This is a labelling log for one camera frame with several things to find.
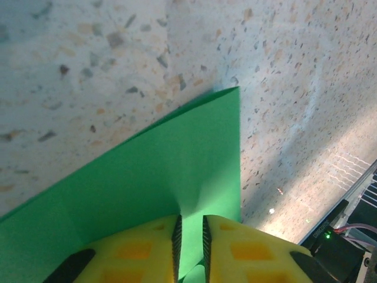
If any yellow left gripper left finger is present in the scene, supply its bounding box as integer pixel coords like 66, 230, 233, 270
43, 214, 183, 283

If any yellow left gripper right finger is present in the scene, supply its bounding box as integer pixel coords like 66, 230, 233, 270
201, 214, 341, 283

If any green paper sheet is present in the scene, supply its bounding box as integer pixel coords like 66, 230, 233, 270
0, 85, 243, 283

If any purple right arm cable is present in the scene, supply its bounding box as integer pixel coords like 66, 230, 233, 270
335, 223, 377, 237

